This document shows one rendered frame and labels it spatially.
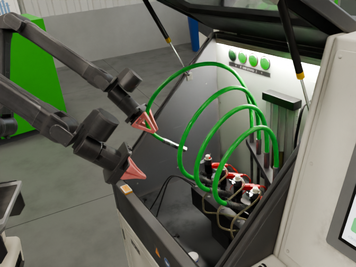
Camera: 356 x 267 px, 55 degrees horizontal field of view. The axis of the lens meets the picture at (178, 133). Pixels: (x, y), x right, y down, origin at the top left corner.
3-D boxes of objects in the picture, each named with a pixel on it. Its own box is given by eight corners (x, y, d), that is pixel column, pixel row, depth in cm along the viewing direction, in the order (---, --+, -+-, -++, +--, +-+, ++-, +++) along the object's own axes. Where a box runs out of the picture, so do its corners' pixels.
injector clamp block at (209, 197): (193, 218, 134) (190, 186, 127) (214, 208, 138) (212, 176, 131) (253, 277, 107) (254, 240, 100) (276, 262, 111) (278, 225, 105)
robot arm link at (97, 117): (61, 127, 90) (46, 133, 81) (86, 92, 88) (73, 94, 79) (98, 154, 90) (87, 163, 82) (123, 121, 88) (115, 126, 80)
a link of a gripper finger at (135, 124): (164, 122, 122) (145, 104, 122) (159, 127, 115) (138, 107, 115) (152, 135, 124) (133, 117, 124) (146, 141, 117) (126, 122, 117)
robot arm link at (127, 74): (101, 82, 125) (91, 80, 117) (122, 58, 123) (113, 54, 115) (124, 105, 124) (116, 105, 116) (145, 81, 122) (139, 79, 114)
